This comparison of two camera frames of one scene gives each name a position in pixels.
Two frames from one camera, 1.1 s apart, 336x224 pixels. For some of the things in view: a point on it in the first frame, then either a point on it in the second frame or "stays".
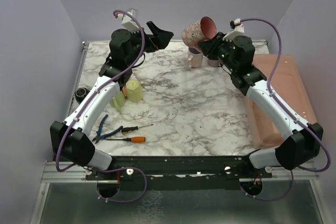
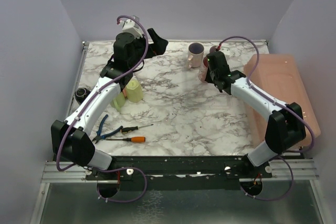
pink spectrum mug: [203, 29] -> [202, 71]
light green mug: [118, 101] stays
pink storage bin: [287, 82] stays
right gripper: [209, 48] -> [208, 78]
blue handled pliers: [99, 136] stays
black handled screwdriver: [126, 130] stays
